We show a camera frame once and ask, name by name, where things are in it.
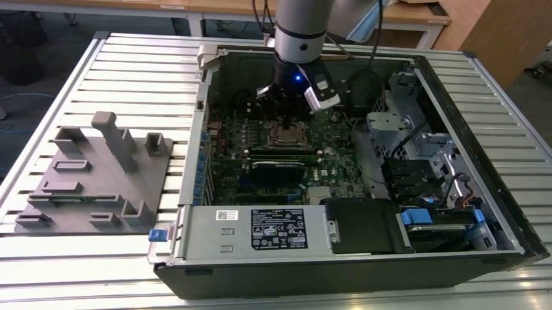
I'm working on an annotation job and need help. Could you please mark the metal socket cover frame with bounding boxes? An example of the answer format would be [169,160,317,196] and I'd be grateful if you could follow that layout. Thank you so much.
[267,121,311,150]

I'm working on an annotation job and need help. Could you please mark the silver-topped CPU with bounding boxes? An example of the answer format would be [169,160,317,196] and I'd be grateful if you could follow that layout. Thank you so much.
[276,125,304,143]

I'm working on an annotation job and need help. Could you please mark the CPU socket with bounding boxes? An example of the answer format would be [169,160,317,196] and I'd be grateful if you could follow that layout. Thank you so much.
[265,121,313,151]

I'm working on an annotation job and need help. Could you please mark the black drive bay cover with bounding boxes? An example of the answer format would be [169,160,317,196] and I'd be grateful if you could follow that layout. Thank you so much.
[323,198,416,255]

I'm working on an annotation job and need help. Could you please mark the green RAM stick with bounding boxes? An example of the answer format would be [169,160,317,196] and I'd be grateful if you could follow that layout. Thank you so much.
[249,154,323,163]
[49,196,99,205]

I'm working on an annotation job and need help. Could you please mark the grey case release latch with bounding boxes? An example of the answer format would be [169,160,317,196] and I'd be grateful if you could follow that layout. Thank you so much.
[196,45,221,71]

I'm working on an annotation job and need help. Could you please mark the black graphics card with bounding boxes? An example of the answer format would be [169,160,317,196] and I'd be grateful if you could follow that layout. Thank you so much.
[250,160,308,187]

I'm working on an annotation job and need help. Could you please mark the silver metal drive cage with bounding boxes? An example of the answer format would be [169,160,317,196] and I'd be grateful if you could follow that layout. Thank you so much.
[365,71,463,169]

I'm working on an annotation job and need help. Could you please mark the green motherboard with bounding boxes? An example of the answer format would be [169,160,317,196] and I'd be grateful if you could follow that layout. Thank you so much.
[201,106,384,207]

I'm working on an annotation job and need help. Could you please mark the silver chipset heatsink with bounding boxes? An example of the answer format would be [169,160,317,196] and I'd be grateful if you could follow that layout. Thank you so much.
[307,186,336,199]

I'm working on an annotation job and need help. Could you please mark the black plastic fan housing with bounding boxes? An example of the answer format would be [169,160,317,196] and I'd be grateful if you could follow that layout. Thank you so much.
[381,157,444,200]

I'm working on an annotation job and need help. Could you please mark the silver power supply unit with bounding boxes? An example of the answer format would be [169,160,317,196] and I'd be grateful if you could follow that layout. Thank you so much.
[170,205,335,261]

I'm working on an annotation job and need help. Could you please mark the blue disk carrier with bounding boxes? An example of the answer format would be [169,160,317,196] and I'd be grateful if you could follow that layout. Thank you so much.
[399,209,435,225]

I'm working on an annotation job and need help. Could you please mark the grey parts rack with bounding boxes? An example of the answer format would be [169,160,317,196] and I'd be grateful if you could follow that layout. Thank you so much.
[14,111,174,234]

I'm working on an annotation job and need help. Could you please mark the wooden cabinet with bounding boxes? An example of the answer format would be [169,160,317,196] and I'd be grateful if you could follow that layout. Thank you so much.
[434,0,552,90]

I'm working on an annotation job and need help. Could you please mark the black hard disk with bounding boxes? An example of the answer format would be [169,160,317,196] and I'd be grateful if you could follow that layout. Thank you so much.
[406,224,471,253]

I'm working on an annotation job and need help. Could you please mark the black PC case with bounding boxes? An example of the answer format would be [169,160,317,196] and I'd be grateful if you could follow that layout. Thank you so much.
[146,43,551,301]

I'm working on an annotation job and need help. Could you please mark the chair base with wheels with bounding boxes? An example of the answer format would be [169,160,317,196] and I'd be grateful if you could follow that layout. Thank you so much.
[533,41,552,78]

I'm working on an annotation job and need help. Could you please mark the black office chair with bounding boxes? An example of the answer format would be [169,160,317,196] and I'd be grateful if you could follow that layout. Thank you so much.
[0,9,50,87]

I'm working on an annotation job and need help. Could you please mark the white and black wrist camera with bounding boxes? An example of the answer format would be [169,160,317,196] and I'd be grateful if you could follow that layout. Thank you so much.
[304,63,343,113]

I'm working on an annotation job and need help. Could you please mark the thick black cable bundle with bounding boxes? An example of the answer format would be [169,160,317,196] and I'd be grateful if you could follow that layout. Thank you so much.
[344,69,385,109]

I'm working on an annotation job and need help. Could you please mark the thin red wire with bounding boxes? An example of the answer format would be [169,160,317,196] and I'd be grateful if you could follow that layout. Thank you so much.
[213,106,225,146]

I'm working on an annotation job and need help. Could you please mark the black camera cable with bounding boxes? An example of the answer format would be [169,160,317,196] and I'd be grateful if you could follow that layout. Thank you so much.
[336,0,388,94]

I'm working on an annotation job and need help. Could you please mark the black drive cable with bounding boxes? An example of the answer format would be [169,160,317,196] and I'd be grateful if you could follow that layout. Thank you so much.
[389,121,430,160]

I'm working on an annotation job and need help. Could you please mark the wooden desk white frame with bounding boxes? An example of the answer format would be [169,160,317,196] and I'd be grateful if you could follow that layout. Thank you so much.
[189,0,454,49]
[0,0,194,20]

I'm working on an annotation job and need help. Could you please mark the orange and yellow wires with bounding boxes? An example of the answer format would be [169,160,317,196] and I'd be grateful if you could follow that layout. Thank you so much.
[458,189,476,208]

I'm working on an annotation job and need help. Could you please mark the blue floor cable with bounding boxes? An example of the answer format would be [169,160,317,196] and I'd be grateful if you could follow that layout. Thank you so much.
[0,92,58,136]

